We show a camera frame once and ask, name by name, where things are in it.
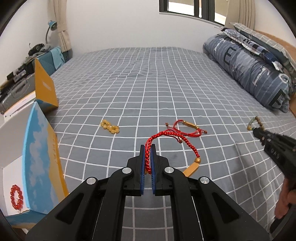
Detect dark framed window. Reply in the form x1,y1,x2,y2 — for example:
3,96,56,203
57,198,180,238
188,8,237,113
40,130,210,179
159,0,229,25

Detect teal plastic crate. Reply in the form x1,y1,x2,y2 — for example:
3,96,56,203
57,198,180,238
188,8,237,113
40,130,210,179
37,52,56,76

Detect red cord bracelet gold pendant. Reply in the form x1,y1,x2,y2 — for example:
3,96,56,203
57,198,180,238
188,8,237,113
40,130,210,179
144,129,204,177

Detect white box blue yellow lid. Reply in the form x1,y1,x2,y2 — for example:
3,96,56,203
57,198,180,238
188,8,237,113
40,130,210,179
1,60,69,229

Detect grey checked bed sheet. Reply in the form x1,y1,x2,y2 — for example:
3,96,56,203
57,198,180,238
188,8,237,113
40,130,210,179
47,47,295,228

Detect right hand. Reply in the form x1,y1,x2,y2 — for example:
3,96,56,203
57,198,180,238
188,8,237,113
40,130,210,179
274,178,296,219

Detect black headphones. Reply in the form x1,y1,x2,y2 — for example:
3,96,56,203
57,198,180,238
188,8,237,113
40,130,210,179
28,43,45,56

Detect grey checked pillow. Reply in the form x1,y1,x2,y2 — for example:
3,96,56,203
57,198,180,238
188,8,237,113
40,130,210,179
231,23,295,78

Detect brown wooden bead bracelet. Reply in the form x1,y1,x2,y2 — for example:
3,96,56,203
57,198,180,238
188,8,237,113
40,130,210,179
246,116,265,132

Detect red cord bracelet gold tube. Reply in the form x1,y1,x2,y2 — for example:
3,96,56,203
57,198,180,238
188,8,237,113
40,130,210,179
165,119,208,138

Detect grey plastic case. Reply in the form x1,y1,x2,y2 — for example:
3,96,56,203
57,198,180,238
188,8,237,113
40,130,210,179
1,73,35,114

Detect light blue cloth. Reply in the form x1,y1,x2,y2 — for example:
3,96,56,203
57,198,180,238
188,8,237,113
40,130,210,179
50,46,65,70

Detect yellow amber bead charm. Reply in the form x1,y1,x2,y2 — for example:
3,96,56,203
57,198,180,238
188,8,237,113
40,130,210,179
100,119,120,135

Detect blue desk lamp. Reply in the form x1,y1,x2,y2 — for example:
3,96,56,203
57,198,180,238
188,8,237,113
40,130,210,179
45,20,57,44

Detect beige curtain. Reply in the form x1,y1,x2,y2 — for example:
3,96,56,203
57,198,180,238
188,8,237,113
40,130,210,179
224,0,255,30
53,0,72,52

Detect beige left curtain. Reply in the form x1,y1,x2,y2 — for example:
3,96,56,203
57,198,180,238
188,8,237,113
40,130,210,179
53,0,72,52

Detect red glass bead bracelet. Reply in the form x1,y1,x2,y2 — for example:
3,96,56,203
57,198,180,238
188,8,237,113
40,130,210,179
9,184,24,212

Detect beige right curtain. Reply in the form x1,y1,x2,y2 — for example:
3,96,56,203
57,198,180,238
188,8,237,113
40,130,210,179
224,0,255,30

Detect blue patterned pillow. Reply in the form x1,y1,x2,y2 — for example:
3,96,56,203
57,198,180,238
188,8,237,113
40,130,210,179
222,28,283,73

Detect rolled blue grey duvet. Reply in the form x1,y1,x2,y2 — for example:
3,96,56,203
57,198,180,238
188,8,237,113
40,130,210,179
203,33,291,113

